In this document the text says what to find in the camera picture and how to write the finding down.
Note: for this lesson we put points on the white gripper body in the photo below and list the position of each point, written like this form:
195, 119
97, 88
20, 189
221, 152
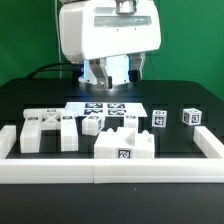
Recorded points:
91, 29

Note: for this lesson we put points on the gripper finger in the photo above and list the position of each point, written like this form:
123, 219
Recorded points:
136, 64
98, 67

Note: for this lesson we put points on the white chair seat part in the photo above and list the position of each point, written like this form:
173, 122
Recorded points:
125, 143

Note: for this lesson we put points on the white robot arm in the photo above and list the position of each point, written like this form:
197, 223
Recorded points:
117, 67

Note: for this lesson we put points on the white chair back part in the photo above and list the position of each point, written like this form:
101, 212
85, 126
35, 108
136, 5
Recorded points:
47, 119

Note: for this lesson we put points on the white marker sheet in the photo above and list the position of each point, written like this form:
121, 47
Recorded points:
107, 109

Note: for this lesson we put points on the white tagged cube near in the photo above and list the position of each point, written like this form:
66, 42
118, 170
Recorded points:
159, 118

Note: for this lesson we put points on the white tagged cube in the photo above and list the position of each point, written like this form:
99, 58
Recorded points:
191, 116
159, 118

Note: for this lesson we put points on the white tagged cube far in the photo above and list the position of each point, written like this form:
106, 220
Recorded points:
191, 116

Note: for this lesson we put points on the white U-shaped fence frame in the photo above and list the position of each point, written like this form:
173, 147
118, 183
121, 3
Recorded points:
163, 170

